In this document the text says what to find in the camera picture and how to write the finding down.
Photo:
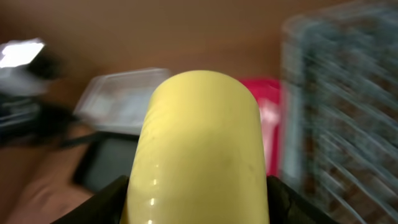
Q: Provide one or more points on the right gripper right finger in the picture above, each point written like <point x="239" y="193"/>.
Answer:
<point x="286" y="206"/>

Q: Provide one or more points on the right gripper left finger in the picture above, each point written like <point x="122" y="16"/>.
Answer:
<point x="105" y="207"/>

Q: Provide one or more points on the yellow cup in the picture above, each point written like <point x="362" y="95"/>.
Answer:
<point x="200" y="156"/>

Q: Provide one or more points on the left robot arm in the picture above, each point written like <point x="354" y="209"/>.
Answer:
<point x="26" y="71"/>

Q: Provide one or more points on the grey dishwasher rack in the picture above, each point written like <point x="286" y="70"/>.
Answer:
<point x="340" y="77"/>

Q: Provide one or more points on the black plastic tray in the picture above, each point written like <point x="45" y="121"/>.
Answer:
<point x="109" y="156"/>

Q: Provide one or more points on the clear plastic bin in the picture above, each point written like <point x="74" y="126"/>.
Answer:
<point x="118" y="102"/>

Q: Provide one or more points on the red serving tray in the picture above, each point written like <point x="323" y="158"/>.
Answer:
<point x="267" y="93"/>

